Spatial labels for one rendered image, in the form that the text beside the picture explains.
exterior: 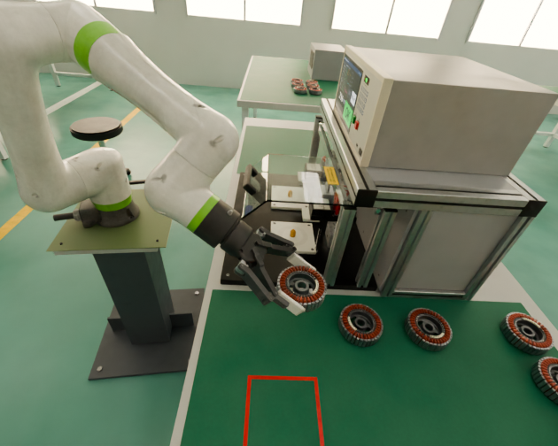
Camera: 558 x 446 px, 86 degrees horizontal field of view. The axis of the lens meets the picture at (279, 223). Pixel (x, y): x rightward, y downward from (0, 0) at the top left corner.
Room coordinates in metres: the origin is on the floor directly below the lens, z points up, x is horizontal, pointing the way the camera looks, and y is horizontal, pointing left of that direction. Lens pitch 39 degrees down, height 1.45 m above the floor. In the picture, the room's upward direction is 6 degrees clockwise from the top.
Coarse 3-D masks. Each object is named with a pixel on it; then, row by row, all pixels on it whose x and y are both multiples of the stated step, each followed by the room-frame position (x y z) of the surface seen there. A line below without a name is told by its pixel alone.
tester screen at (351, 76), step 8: (344, 64) 1.09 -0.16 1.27; (352, 64) 0.98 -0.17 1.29; (344, 72) 1.06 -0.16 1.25; (352, 72) 0.96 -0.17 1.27; (344, 80) 1.04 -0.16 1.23; (352, 80) 0.94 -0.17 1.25; (344, 88) 1.02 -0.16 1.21; (352, 88) 0.92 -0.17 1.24; (344, 96) 0.99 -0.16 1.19; (336, 104) 1.09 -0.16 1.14; (344, 104) 0.97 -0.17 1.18; (352, 104) 0.88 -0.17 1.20; (344, 120) 0.93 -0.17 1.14
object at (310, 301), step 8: (288, 272) 0.47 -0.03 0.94; (296, 272) 0.47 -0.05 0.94; (304, 272) 0.47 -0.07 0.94; (312, 272) 0.47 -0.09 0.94; (280, 280) 0.44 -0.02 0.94; (288, 280) 0.45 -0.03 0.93; (296, 280) 0.47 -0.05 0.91; (304, 280) 0.47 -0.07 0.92; (312, 280) 0.46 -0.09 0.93; (320, 280) 0.45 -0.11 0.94; (280, 288) 0.42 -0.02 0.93; (288, 288) 0.42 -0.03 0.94; (296, 288) 0.43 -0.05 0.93; (304, 288) 0.43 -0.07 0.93; (320, 288) 0.43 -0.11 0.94; (296, 296) 0.40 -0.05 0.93; (304, 296) 0.40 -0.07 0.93; (312, 296) 0.41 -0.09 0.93; (320, 296) 0.41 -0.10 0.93; (304, 304) 0.38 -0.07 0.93; (312, 304) 0.39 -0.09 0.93; (320, 304) 0.40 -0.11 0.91
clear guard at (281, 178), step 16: (272, 160) 0.76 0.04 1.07; (288, 160) 0.77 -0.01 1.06; (304, 160) 0.78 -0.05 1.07; (320, 160) 0.79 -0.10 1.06; (336, 160) 0.80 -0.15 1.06; (256, 176) 0.72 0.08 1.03; (272, 176) 0.67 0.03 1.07; (288, 176) 0.68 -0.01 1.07; (304, 176) 0.69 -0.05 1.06; (320, 176) 0.70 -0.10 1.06; (256, 192) 0.63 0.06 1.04; (272, 192) 0.60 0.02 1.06; (288, 192) 0.61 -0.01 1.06; (304, 192) 0.61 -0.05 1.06; (320, 192) 0.62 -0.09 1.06; (336, 192) 0.63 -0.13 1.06; (256, 208) 0.56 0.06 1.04
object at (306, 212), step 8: (304, 208) 0.81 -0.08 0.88; (312, 208) 0.76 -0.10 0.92; (320, 208) 0.76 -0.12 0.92; (328, 208) 0.76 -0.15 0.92; (304, 216) 0.76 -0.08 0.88; (312, 216) 0.75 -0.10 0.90; (320, 216) 0.75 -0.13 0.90; (328, 216) 0.75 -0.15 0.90; (336, 216) 0.76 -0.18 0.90; (336, 224) 0.79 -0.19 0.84
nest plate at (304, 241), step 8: (272, 224) 0.83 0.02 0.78; (280, 224) 0.83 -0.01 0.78; (288, 224) 0.84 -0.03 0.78; (296, 224) 0.84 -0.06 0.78; (304, 224) 0.85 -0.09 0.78; (272, 232) 0.79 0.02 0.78; (280, 232) 0.79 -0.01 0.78; (288, 232) 0.79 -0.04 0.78; (296, 232) 0.80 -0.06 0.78; (304, 232) 0.80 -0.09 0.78; (312, 232) 0.81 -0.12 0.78; (296, 240) 0.76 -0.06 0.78; (304, 240) 0.76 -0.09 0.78; (312, 240) 0.76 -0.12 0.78; (304, 248) 0.72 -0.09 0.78; (312, 248) 0.72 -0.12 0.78
